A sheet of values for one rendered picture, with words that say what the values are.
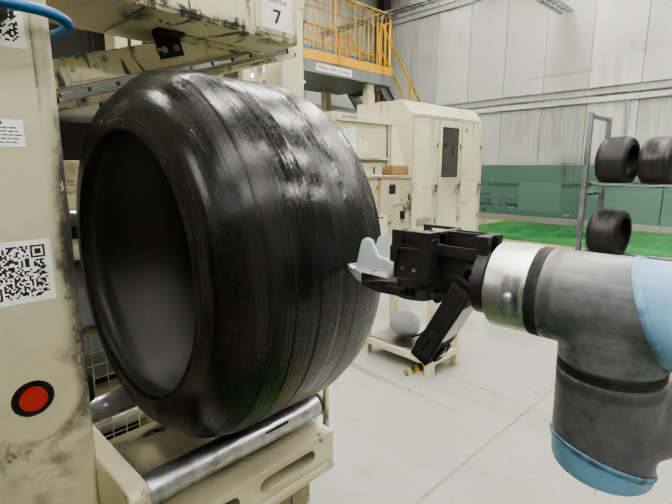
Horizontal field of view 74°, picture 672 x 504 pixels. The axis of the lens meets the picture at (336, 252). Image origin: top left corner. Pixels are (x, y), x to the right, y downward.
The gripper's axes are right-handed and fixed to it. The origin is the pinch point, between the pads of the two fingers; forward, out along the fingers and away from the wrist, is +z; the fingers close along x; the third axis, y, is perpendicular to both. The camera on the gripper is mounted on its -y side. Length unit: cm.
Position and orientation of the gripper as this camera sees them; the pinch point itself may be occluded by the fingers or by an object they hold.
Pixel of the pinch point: (356, 271)
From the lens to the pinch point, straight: 62.6
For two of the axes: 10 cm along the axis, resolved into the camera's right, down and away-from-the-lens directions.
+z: -7.2, -1.3, 6.8
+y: 0.0, -9.8, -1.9
